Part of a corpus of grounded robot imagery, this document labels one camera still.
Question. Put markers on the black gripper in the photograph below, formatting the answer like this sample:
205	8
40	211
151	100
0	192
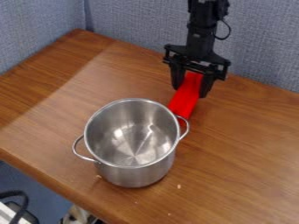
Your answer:
196	57

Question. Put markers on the red block object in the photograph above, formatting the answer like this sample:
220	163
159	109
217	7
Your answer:
185	96

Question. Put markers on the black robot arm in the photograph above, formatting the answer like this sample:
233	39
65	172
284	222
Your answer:
208	13

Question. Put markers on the stainless steel pot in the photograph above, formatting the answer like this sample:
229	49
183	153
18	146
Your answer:
130	137

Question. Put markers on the white object under table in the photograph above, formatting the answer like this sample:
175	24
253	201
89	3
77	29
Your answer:
78	216

